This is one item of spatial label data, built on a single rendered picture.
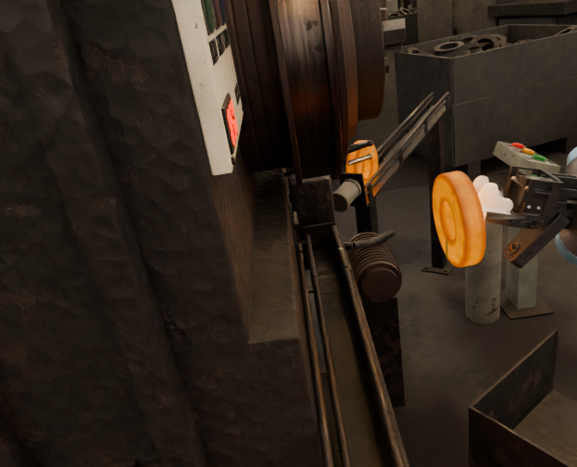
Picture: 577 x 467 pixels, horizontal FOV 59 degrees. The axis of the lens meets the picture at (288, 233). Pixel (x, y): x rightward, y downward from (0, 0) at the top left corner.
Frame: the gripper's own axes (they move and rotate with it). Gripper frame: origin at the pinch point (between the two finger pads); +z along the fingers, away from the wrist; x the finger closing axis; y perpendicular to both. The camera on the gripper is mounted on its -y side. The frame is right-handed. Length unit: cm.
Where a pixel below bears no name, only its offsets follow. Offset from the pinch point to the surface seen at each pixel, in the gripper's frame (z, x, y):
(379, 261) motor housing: -2, -41, -32
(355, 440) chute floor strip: 16.0, 24.4, -26.8
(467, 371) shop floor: -43, -54, -75
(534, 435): -8.2, 25.6, -22.5
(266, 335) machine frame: 30.6, 30.1, -6.2
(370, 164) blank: -1, -69, -14
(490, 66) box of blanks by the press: -93, -216, 8
